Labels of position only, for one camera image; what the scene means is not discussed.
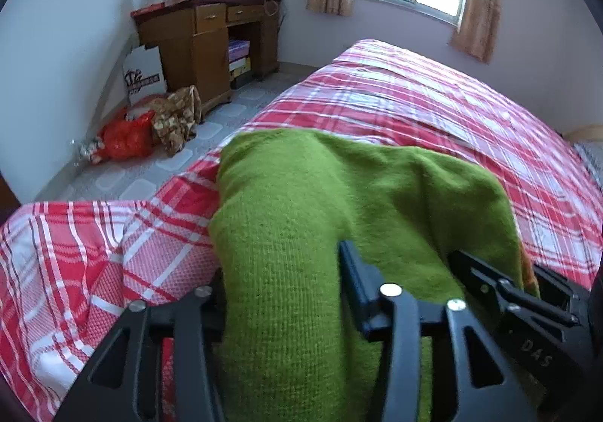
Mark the striped grey pillow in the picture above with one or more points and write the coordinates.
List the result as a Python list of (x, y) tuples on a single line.
[(591, 158)]

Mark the red plastic bag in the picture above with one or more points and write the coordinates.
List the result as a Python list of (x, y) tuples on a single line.
[(125, 137)]

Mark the crumpled clear plastic wrapper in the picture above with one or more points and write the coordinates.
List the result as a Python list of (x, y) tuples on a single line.
[(87, 152)]

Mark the yellow box under desk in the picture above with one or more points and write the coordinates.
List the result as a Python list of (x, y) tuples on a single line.
[(241, 67)]

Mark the green orange striped knit sweater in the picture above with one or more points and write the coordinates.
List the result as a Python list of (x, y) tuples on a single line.
[(292, 233)]

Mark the red plaid bed sheet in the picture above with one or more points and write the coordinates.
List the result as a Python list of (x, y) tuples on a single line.
[(424, 111)]

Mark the beige plastic chair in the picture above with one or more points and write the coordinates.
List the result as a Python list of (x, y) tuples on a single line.
[(584, 130)]

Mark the brown wooden desk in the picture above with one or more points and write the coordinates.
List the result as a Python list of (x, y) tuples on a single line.
[(207, 59)]

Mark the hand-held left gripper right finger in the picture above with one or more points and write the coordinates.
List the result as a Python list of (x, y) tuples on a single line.
[(351, 276)]

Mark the purple box under desk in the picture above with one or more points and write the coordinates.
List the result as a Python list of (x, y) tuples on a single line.
[(239, 49)]

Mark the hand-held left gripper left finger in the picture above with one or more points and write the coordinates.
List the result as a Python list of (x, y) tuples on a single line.
[(188, 323)]

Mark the brown patterned cloth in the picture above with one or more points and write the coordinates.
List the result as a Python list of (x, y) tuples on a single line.
[(174, 120)]

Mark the white paper bag crown print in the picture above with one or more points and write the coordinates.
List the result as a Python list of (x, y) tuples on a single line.
[(143, 66)]

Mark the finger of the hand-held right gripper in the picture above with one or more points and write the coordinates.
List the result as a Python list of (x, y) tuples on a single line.
[(560, 292), (476, 273)]

